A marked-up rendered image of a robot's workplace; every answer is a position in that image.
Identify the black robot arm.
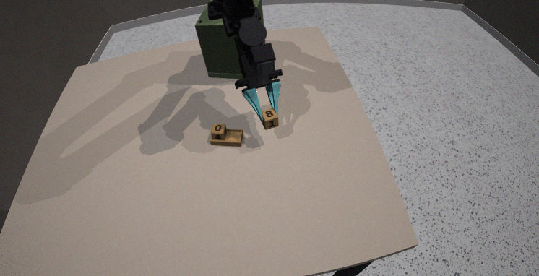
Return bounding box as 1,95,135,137
208,0,276,78

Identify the tan wooden cube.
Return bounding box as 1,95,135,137
261,108,278,130
211,124,227,140

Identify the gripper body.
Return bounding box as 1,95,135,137
235,69,283,92

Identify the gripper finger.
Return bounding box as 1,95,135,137
265,82,280,114
242,88,263,121

